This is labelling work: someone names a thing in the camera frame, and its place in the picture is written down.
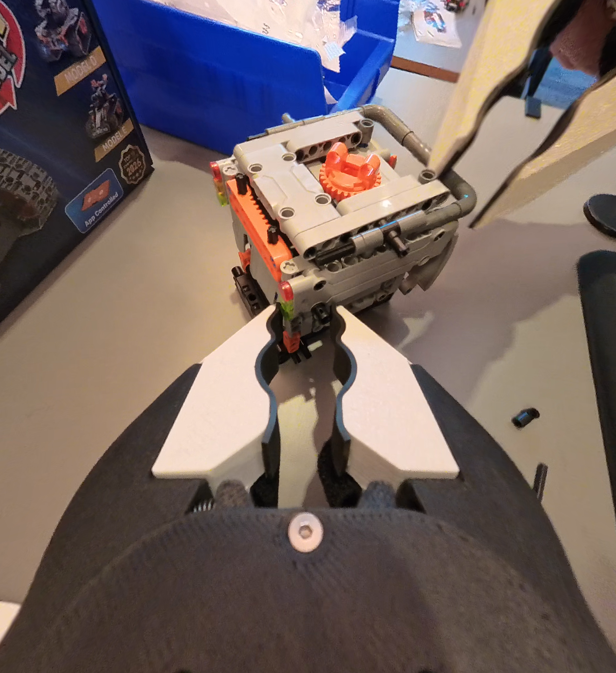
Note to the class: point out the grey toy brick model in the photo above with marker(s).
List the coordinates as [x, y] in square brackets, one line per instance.
[287, 179]

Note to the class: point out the clear plastic bags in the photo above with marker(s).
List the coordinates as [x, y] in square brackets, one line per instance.
[255, 21]

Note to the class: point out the robot kit box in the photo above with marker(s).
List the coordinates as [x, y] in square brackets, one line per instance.
[34, 158]

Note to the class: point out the person's right hand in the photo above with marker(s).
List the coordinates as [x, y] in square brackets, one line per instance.
[587, 37]

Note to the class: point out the small clear parts bag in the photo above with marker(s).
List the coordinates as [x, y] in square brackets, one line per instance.
[439, 26]

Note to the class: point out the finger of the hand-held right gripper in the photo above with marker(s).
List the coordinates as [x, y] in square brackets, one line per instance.
[592, 126]
[492, 53]

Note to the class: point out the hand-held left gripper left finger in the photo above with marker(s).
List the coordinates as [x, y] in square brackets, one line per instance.
[208, 421]

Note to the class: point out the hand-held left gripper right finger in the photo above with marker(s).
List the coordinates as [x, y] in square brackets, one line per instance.
[397, 421]

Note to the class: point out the small black pin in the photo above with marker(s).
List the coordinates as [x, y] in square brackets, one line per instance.
[526, 416]

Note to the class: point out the black toy axle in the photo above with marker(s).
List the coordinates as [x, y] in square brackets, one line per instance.
[540, 484]

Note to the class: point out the blue plastic bin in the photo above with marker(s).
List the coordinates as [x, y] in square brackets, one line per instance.
[213, 84]

